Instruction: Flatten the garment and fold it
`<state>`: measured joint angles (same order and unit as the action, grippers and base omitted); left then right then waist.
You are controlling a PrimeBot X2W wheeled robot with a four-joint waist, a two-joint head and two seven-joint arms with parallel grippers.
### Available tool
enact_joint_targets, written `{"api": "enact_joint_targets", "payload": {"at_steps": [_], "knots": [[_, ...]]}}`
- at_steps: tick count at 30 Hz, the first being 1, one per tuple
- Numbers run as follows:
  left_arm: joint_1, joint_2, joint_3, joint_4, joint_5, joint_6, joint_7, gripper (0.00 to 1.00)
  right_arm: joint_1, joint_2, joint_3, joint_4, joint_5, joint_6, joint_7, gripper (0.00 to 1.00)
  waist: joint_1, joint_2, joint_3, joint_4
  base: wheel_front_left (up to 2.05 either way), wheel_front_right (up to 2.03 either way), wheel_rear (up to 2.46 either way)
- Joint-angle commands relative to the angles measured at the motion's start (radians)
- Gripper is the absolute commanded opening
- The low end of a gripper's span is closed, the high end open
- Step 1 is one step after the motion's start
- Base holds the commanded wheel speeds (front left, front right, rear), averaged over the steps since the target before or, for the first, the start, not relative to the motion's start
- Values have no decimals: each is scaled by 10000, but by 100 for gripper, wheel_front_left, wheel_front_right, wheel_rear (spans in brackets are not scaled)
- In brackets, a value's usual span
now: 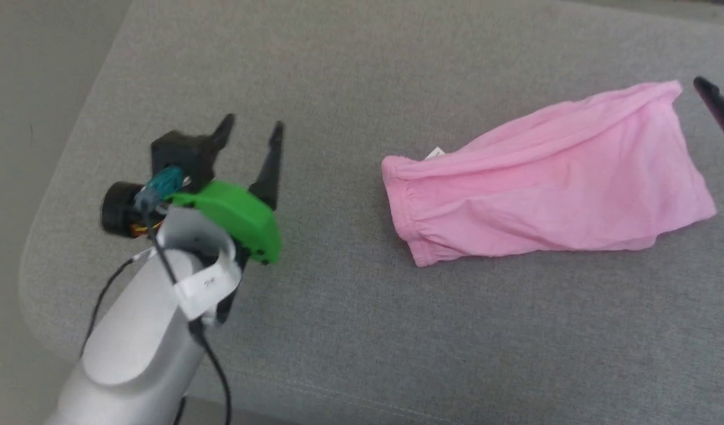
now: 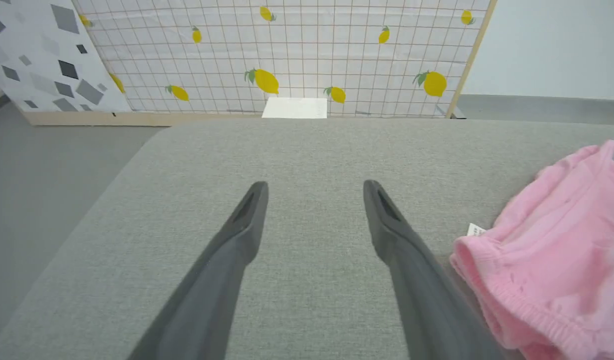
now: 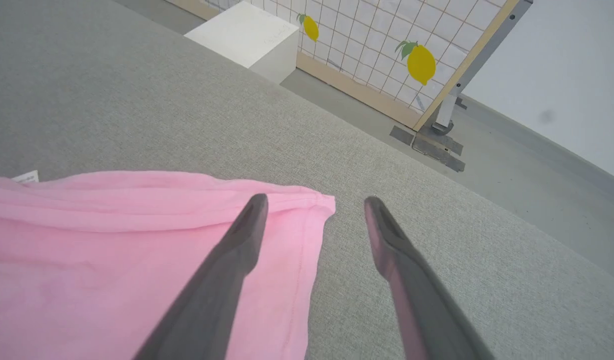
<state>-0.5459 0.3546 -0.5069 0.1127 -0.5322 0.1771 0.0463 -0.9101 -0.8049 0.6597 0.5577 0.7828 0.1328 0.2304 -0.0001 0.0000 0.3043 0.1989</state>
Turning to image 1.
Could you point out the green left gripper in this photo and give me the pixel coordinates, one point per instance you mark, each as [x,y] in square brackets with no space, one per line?
[238,215]

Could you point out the pink garment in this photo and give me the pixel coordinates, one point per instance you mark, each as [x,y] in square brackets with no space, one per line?
[550,189]

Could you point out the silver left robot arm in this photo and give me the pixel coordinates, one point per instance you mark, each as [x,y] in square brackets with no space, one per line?
[137,348]

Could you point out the black cylindrical left wrist motor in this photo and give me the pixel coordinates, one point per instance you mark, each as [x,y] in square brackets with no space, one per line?
[118,209]

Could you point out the grey fabric sofa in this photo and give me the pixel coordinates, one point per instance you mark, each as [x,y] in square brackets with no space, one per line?
[397,330]

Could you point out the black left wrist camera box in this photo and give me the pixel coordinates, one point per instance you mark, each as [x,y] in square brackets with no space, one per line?
[182,154]

